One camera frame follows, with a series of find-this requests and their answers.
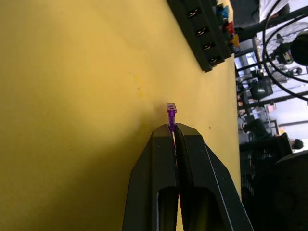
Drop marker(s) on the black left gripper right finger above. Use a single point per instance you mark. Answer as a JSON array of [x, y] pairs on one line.
[[199, 173]]

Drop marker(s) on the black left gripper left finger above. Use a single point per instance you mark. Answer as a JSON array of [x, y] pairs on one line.
[[154, 173]]

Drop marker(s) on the small purple blade fuse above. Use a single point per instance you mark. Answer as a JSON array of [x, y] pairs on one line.
[[171, 116]]

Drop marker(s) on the small black box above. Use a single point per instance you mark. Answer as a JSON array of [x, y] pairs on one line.
[[261, 88]]

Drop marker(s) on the small orange blade fuse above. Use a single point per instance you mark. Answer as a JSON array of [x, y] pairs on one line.
[[234, 40]]

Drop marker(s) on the black fuse box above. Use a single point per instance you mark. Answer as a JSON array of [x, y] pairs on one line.
[[190, 26]]

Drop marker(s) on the small red blade fuse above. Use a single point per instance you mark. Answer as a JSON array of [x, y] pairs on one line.
[[229, 27]]

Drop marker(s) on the small blue blade fuse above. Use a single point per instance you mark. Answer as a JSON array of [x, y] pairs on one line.
[[222, 12]]

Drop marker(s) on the black mesh office chair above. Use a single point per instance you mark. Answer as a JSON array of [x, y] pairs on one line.
[[264, 154]]

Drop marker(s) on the large black round housing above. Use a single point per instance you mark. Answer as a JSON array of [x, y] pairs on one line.
[[286, 192]]

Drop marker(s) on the seated dark-haired person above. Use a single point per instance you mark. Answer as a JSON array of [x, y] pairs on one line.
[[297, 144]]

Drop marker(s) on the yellow foam mat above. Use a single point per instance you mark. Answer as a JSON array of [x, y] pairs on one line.
[[72, 96]]

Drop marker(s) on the black metal rack frame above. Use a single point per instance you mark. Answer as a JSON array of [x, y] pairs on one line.
[[250, 31]]

